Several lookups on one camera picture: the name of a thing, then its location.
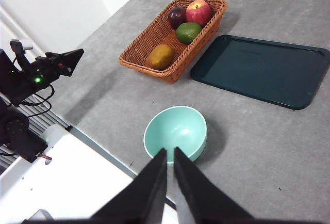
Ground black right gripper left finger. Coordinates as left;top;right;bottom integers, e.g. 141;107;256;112
90;148;168;224

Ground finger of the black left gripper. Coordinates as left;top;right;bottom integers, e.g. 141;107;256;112
45;49;85;62
58;52;85;77

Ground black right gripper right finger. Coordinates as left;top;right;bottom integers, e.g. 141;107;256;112
174;146;255;224

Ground mint green bowl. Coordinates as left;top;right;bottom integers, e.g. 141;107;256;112
143;106;208;167

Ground yellow-brown kiwi fruit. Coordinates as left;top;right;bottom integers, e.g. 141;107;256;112
147;44;175;70

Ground grey slatted panel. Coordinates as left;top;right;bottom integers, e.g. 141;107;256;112
0;93;73;157

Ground brown wicker basket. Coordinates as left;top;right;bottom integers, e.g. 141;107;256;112
118;0;228;84

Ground dark purple plum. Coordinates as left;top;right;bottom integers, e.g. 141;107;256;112
168;6;187;29

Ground green avocado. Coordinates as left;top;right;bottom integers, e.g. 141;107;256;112
176;22;203;45

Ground dark teal rectangular tray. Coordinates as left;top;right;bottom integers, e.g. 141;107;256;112
190;34;330;110

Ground red apple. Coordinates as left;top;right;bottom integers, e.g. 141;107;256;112
185;0;212;28

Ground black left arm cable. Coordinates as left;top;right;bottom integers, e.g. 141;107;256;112
20;84;56;118

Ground pale grey left camera box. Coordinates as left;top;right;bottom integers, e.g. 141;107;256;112
10;38;34;54

